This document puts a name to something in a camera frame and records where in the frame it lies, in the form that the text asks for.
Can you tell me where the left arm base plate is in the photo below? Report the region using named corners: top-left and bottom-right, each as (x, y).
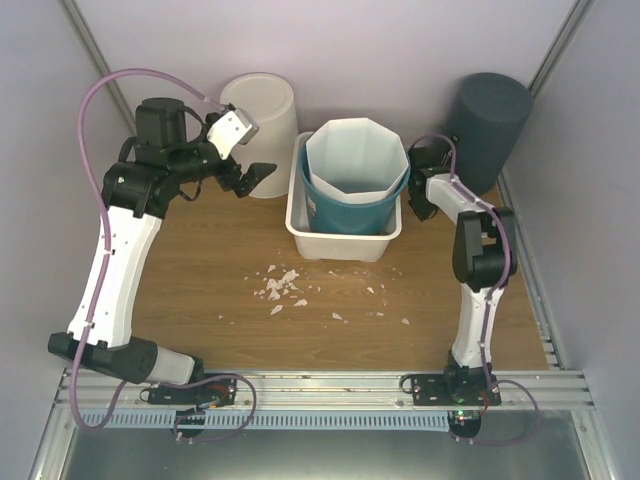
top-left (139, 373), bottom-right (237, 409)

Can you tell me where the left aluminium frame post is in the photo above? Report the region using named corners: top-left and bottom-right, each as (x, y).
top-left (57, 0), bottom-right (135, 134)

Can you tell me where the grey slotted cable duct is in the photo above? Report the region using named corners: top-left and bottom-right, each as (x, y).
top-left (107, 409), bottom-right (449, 433)

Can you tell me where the dark grey round bin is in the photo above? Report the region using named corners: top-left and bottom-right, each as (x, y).
top-left (444, 72), bottom-right (533, 196)

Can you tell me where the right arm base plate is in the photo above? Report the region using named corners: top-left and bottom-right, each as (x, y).
top-left (399, 368), bottom-right (502, 407)

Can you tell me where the white faceted bin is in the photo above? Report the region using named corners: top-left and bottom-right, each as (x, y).
top-left (306, 118), bottom-right (409, 205)

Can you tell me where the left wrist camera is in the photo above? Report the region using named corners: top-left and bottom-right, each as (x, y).
top-left (206, 104), bottom-right (259, 160)

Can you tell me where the right aluminium frame post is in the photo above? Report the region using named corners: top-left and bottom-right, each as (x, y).
top-left (528, 0), bottom-right (595, 98)

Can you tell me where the aluminium front rail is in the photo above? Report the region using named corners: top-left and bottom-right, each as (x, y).
top-left (54, 370), bottom-right (594, 410)

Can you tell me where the aluminium frame post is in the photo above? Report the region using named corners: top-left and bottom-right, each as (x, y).
top-left (57, 0), bottom-right (135, 134)
top-left (528, 0), bottom-right (595, 98)

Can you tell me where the white cylindrical bin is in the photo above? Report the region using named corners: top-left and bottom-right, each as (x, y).
top-left (220, 73), bottom-right (299, 199)

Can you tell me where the teal round bin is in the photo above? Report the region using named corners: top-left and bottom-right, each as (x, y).
top-left (296, 144), bottom-right (409, 235)

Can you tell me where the white rectangular tub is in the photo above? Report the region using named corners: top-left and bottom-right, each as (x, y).
top-left (285, 132), bottom-right (402, 263)

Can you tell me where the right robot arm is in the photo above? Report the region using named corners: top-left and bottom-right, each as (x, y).
top-left (408, 134), bottom-right (517, 405)

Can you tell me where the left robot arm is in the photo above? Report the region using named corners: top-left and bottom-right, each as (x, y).
top-left (48, 98), bottom-right (276, 404)

